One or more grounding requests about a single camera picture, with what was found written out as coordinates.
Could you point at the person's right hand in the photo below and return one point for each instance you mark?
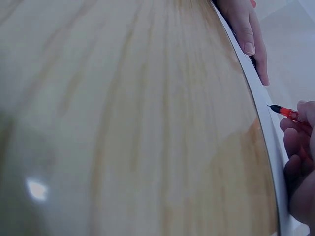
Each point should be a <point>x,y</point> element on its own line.
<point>301,177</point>

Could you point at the red pen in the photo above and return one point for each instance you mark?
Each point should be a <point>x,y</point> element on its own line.
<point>285,112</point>

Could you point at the white paper sheet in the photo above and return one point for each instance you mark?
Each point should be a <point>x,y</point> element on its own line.
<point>267,118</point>

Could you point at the person's left hand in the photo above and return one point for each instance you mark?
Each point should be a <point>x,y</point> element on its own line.
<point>242,19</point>

